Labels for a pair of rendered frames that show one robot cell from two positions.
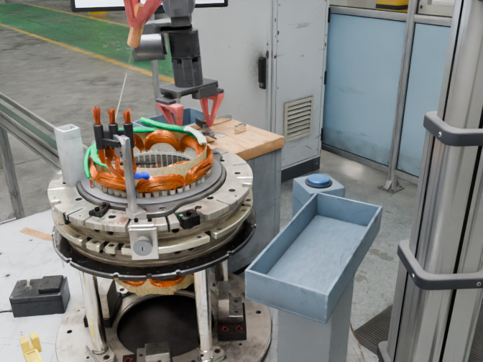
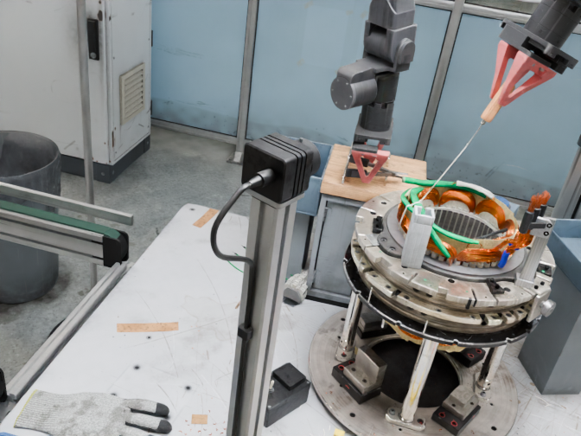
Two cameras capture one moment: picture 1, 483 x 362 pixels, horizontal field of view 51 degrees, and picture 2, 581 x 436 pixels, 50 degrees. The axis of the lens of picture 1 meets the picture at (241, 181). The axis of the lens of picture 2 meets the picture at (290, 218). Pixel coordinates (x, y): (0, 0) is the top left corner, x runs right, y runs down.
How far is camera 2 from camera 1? 0.96 m
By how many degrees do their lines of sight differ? 36
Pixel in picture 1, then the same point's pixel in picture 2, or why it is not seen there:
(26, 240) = (143, 339)
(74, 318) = (338, 400)
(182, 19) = (405, 64)
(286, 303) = not seen: outside the picture
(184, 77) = (385, 122)
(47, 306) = (296, 400)
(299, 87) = (131, 54)
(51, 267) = (221, 360)
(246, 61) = (63, 23)
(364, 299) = not seen: hidden behind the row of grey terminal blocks
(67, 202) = (450, 286)
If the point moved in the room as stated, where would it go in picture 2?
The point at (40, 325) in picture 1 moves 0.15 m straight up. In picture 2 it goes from (302, 422) to (315, 356)
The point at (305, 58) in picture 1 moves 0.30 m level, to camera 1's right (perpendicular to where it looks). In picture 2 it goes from (136, 16) to (190, 15)
